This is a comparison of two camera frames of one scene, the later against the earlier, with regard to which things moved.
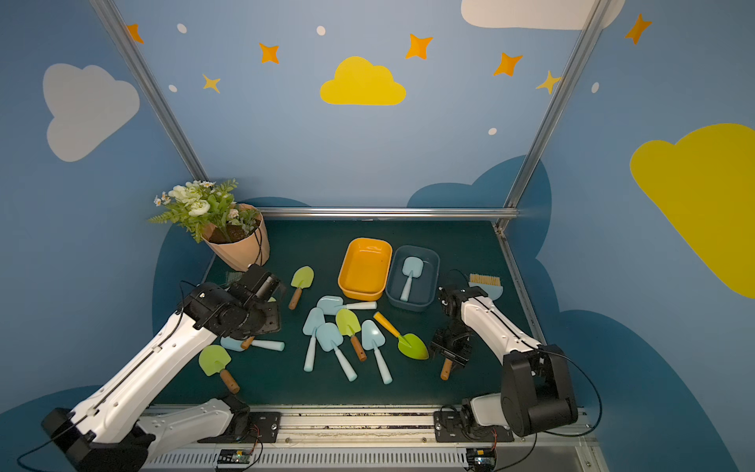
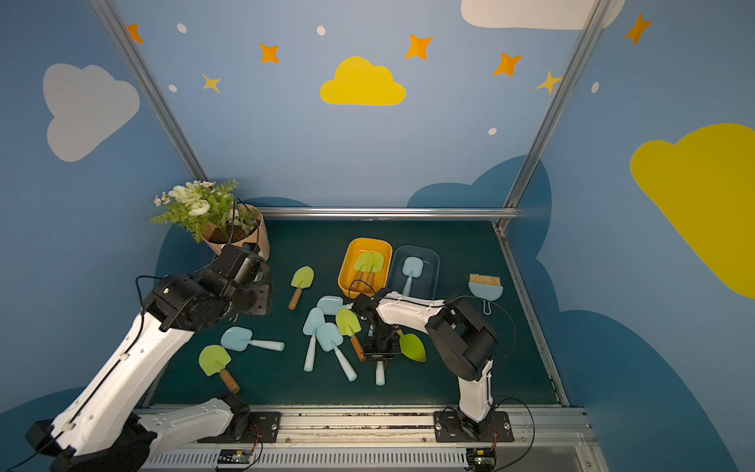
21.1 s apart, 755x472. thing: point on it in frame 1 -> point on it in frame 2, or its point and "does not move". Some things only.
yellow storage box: [365, 268] does not move
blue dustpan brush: [491, 285] does not move
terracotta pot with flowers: [235, 233] does not move
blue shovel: [233, 344] does not move
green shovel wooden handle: [446, 369] -> [377, 266]
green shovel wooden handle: [247, 343] -> [363, 264]
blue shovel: [412, 267] does not move
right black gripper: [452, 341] -> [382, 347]
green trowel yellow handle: [408, 344] does not move
